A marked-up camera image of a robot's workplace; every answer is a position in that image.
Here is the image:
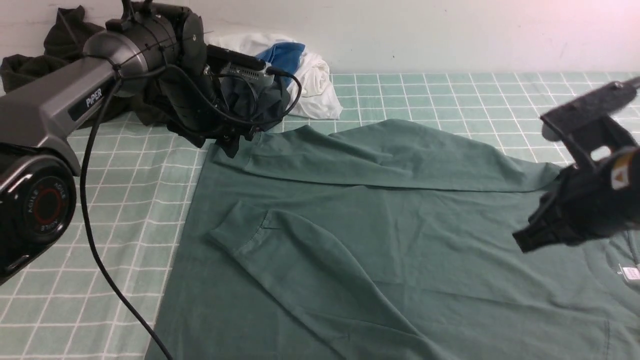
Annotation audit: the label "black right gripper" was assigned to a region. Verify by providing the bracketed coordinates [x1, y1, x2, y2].
[513, 150, 640, 253]

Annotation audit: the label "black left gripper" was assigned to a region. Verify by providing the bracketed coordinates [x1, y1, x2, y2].
[158, 64, 263, 158]

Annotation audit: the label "green long-sleeved shirt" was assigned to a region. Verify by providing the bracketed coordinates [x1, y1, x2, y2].
[155, 120, 640, 360]

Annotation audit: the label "dark grey crumpled garment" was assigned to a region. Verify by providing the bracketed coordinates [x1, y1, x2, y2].
[221, 76, 291, 132]

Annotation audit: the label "blue crumpled garment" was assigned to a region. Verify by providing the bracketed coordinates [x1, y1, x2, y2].
[254, 41, 306, 75]

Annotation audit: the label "white crumpled garment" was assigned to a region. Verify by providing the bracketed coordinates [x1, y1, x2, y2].
[205, 32, 343, 120]

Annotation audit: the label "dark olive crumpled garment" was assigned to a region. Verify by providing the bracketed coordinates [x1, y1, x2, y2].
[0, 5, 170, 126]

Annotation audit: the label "green checkered tablecloth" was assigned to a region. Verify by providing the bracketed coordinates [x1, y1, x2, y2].
[0, 71, 637, 360]

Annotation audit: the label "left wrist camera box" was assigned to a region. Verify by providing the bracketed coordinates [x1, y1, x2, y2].
[206, 44, 274, 90]

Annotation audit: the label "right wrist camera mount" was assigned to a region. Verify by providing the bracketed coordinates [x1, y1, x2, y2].
[540, 76, 639, 170]

